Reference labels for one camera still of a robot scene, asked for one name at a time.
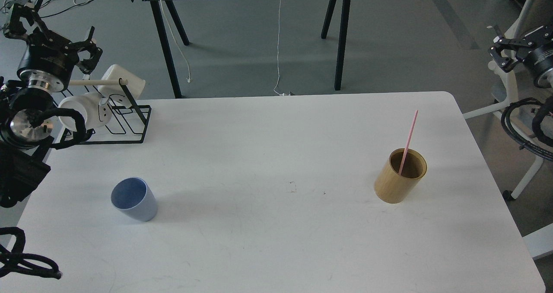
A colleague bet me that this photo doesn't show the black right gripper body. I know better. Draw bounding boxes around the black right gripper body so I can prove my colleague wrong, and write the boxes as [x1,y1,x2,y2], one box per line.
[523,41,553,86]

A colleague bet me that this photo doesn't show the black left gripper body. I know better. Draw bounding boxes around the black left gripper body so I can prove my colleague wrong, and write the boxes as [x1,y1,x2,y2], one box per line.
[16,29,79,80]

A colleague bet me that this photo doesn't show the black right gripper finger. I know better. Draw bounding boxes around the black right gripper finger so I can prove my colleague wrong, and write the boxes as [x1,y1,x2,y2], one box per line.
[494,24,553,49]
[489,45,525,73]

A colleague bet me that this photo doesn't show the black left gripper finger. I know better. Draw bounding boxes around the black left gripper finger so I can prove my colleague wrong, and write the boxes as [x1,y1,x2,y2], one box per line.
[71,26,103,75]
[3,2,49,41]

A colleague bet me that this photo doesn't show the pink chopstick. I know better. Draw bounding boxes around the pink chopstick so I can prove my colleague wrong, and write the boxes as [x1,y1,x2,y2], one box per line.
[398,110,419,175]

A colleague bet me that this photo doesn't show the blue plastic cup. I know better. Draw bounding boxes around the blue plastic cup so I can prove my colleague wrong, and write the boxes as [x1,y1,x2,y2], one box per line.
[110,177,158,222]

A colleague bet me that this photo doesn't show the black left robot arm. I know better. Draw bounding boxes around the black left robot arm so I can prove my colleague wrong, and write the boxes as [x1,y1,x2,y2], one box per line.
[1,0,102,208]

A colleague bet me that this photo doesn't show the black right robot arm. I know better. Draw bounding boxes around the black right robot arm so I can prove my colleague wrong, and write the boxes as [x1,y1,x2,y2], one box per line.
[489,25,553,161]

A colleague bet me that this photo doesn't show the white office chair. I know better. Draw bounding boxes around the white office chair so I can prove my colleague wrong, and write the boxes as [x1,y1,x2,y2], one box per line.
[464,0,552,201]

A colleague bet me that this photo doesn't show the white mug on rack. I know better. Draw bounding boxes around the white mug on rack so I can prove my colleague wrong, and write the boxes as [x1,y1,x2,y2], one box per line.
[58,92,113,130]

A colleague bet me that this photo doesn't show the bamboo cylinder holder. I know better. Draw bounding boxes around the bamboo cylinder holder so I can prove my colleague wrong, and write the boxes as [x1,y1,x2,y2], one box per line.
[374,149,427,204]

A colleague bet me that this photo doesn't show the black wire mug rack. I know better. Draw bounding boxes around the black wire mug rack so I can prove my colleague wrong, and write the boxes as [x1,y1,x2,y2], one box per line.
[65,78,152,145]

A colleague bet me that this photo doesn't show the white hanging cable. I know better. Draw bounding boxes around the white hanging cable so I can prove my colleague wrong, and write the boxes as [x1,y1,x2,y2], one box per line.
[273,0,294,97]

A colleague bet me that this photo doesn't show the black cable loop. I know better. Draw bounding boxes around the black cable loop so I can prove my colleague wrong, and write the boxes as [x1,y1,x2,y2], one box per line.
[0,227,62,280]

